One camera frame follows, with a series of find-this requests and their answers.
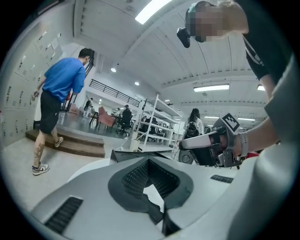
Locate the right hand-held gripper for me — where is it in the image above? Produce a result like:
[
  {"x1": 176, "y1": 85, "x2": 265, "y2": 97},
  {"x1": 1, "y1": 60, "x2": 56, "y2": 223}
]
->
[{"x1": 178, "y1": 113, "x2": 242, "y2": 168}]

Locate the person's head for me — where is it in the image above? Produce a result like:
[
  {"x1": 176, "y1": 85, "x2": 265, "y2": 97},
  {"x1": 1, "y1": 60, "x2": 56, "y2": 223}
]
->
[{"x1": 185, "y1": 0, "x2": 249, "y2": 43}]

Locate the pink chair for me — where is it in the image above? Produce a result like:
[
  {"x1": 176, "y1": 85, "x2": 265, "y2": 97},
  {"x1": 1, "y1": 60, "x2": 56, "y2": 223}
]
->
[{"x1": 97, "y1": 106, "x2": 116, "y2": 129}]

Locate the black metal railing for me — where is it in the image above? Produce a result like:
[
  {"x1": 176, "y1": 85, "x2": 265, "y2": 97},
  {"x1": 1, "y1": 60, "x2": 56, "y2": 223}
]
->
[{"x1": 90, "y1": 79, "x2": 142, "y2": 108}]

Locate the person's black shirt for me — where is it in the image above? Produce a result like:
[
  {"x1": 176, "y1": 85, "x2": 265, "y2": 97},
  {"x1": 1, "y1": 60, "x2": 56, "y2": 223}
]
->
[{"x1": 234, "y1": 0, "x2": 294, "y2": 85}]

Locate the white wristband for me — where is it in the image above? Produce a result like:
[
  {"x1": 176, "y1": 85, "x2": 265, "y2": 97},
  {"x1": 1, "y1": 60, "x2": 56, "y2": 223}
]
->
[{"x1": 239, "y1": 132, "x2": 249, "y2": 158}]

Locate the grey locker wall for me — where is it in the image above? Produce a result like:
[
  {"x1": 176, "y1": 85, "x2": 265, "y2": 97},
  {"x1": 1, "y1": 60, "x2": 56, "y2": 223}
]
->
[{"x1": 0, "y1": 22, "x2": 64, "y2": 147}]

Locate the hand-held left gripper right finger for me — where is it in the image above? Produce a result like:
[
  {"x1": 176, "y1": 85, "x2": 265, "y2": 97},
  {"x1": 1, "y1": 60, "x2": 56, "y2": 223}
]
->
[{"x1": 149, "y1": 157, "x2": 195, "y2": 236}]

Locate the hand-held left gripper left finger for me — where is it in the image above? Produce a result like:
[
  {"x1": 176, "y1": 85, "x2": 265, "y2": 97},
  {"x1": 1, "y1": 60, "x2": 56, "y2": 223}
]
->
[{"x1": 107, "y1": 157, "x2": 164, "y2": 225}]

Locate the wooden step platform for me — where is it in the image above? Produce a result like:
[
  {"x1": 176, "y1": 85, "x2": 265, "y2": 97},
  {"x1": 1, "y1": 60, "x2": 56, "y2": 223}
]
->
[{"x1": 25, "y1": 127, "x2": 106, "y2": 158}]

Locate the white metal shelf rack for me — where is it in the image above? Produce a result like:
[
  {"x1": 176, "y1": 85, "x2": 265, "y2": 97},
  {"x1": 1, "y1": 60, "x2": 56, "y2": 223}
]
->
[{"x1": 138, "y1": 93, "x2": 183, "y2": 152}]

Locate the black head-mounted camera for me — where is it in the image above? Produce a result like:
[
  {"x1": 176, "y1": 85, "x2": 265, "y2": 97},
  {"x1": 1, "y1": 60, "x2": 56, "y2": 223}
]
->
[{"x1": 176, "y1": 27, "x2": 192, "y2": 49}]

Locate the white paper item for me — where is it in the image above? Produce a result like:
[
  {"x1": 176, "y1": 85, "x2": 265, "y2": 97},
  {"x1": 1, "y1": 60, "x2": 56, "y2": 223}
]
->
[{"x1": 142, "y1": 184, "x2": 166, "y2": 213}]

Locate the person's right forearm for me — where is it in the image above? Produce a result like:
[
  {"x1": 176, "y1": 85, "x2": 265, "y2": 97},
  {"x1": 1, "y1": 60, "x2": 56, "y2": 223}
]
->
[{"x1": 234, "y1": 116, "x2": 281, "y2": 158}]

